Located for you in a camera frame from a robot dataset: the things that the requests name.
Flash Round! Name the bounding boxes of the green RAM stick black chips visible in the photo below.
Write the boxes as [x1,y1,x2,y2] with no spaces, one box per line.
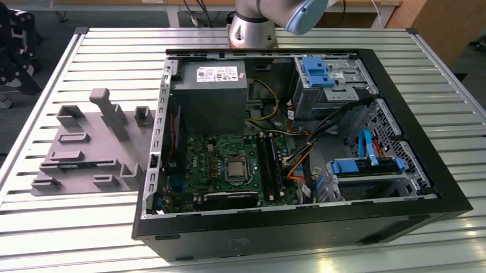
[41,160,117,171]

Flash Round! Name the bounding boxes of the empty RAM slot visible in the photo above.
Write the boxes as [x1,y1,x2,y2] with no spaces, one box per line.
[256,132,275,201]

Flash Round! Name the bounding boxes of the installed RAM stick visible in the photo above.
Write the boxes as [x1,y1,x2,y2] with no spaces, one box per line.
[269,136,284,197]

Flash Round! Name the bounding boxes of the grey parts rack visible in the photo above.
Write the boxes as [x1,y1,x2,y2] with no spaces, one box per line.
[29,88,156,197]

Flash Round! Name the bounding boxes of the grey power supply unit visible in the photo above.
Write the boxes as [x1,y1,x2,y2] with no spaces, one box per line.
[169,60,249,137]

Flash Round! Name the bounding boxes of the green motherboard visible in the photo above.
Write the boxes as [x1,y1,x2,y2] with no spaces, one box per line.
[163,133,304,213]

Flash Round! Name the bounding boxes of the CPU socket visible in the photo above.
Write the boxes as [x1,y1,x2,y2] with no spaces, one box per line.
[221,154,255,186]

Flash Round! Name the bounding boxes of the silver CPU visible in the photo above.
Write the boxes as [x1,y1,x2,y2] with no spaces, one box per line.
[225,162,247,176]

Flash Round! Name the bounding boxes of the black graphics card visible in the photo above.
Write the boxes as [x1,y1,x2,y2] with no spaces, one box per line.
[192,191,259,212]

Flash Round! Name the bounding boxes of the blue drive latch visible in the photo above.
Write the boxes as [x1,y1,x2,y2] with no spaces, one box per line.
[302,56,335,88]

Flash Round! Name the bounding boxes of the metal drive cage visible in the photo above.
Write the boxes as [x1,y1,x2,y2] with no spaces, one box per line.
[291,55,380,120]

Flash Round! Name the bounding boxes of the wooden desk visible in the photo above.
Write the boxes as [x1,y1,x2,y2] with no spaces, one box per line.
[326,0,403,29]

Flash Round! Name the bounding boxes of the black PC case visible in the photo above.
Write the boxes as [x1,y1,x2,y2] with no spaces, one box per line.
[131,48,474,261]

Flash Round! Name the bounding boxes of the hard disk in blue carrier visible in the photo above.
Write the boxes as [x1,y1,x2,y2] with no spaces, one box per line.
[328,158,406,179]

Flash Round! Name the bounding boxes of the metal disk bay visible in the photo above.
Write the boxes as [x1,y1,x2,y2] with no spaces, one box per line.
[327,172,420,203]

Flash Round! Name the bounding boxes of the wooden cabinet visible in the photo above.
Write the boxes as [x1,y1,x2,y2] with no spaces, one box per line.
[411,0,486,66]

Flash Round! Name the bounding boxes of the yellow wire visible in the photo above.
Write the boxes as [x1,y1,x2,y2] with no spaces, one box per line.
[244,79,280,129]

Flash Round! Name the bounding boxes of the black cable bundle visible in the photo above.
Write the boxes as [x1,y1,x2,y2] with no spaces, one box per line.
[303,99,375,146]

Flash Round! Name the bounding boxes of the orange wire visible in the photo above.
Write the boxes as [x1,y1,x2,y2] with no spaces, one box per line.
[286,159,304,181]

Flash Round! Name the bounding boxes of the blue flat wire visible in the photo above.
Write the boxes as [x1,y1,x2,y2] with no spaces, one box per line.
[358,129,380,167]

